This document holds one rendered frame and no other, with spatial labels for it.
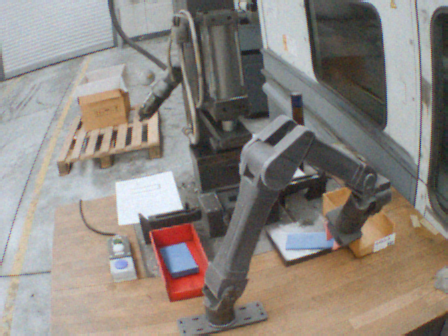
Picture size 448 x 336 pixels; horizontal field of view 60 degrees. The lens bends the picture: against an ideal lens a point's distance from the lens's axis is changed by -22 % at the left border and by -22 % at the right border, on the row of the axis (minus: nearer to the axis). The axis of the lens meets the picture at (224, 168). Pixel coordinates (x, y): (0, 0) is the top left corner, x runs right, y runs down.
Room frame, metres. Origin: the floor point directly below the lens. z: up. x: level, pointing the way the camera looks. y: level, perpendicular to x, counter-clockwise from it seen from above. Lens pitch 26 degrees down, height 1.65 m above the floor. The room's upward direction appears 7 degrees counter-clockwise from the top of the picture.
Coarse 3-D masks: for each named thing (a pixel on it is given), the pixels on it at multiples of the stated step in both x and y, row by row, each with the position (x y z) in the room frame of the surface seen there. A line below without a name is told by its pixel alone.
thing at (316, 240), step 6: (288, 234) 1.03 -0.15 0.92; (294, 234) 1.02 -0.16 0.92; (300, 234) 1.02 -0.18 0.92; (306, 234) 1.01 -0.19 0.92; (312, 234) 1.01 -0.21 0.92; (318, 234) 1.00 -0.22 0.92; (324, 234) 1.00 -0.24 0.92; (330, 234) 0.99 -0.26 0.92; (288, 240) 1.00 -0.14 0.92; (294, 240) 0.99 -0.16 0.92; (300, 240) 0.99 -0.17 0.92; (312, 240) 0.98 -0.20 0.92; (318, 240) 0.97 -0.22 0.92; (324, 240) 0.97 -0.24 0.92; (330, 240) 0.96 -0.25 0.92; (288, 246) 0.97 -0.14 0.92; (294, 246) 0.97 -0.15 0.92; (300, 246) 0.96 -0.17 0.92; (306, 246) 0.96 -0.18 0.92; (312, 246) 0.95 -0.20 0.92; (318, 246) 0.95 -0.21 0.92; (324, 246) 0.94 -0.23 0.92; (330, 246) 0.94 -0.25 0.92
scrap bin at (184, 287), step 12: (168, 228) 1.07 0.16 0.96; (180, 228) 1.08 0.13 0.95; (192, 228) 1.06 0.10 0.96; (156, 240) 1.06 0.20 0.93; (168, 240) 1.07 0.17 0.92; (180, 240) 1.08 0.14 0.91; (192, 240) 1.08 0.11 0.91; (156, 252) 0.96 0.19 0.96; (192, 252) 1.03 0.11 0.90; (204, 264) 0.95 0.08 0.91; (168, 276) 0.93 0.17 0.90; (180, 276) 0.92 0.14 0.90; (192, 276) 0.92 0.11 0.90; (168, 288) 0.87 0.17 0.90; (180, 288) 0.87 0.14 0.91; (192, 288) 0.87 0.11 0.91; (180, 300) 0.83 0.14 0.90
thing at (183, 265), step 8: (168, 248) 1.05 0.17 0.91; (176, 248) 1.05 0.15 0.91; (184, 248) 1.04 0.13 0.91; (168, 256) 1.01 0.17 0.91; (184, 256) 1.01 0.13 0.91; (168, 264) 0.97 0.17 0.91; (176, 264) 0.97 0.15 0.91; (184, 264) 0.97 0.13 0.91; (192, 264) 0.97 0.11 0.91; (176, 272) 0.91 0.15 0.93; (184, 272) 0.92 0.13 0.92; (192, 272) 0.93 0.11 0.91
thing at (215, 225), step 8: (232, 200) 1.16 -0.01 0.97; (272, 208) 1.13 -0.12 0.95; (208, 216) 1.09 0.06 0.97; (216, 216) 1.09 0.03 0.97; (272, 216) 1.13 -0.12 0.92; (208, 224) 1.09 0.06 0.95; (216, 224) 1.09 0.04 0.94; (224, 224) 1.10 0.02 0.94; (264, 224) 1.12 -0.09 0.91; (208, 232) 1.10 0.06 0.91; (216, 232) 1.09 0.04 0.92; (224, 232) 1.10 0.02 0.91
